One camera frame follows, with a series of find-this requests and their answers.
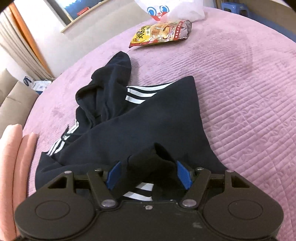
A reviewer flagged yellow snack bag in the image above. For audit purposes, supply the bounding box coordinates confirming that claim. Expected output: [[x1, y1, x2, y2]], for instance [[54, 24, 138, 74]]
[[129, 20, 192, 48]]

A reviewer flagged pink quilted bedspread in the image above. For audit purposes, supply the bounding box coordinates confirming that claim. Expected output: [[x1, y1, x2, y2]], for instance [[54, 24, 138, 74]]
[[23, 8, 295, 240]]

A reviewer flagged orange beige curtain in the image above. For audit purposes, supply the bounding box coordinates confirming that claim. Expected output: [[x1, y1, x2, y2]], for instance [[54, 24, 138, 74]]
[[1, 3, 55, 80]]

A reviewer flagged black hoodie with white stripes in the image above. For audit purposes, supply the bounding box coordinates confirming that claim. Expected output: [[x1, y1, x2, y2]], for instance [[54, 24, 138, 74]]
[[35, 52, 226, 200]]

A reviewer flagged folded peach blanket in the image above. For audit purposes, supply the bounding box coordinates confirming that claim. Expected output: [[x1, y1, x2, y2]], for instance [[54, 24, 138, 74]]
[[1, 124, 38, 240]]

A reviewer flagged beige upholstered headboard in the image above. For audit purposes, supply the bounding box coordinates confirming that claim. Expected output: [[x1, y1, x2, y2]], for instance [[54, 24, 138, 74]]
[[0, 69, 39, 133]]

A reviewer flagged blue plastic stool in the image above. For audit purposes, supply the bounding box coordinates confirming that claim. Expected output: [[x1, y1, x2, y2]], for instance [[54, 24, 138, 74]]
[[221, 2, 250, 18]]

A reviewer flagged dark window with frame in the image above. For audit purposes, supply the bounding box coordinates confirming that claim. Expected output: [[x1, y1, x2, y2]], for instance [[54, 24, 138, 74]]
[[45, 0, 108, 33]]

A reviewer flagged white plastic shopping bag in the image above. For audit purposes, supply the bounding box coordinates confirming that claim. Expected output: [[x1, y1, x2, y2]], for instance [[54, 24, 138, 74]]
[[135, 0, 205, 22]]

